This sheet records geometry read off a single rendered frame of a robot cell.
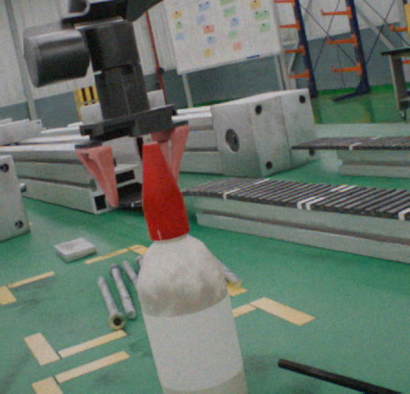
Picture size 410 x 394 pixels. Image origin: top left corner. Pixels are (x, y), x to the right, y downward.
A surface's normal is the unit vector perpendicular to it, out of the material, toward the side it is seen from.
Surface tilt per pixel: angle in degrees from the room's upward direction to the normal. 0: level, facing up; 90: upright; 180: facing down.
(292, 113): 90
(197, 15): 90
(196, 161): 90
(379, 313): 0
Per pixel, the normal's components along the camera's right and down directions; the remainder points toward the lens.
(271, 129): 0.51, 0.05
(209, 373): 0.28, 0.11
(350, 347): -0.20, -0.96
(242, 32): -0.67, 0.26
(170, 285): -0.23, -0.27
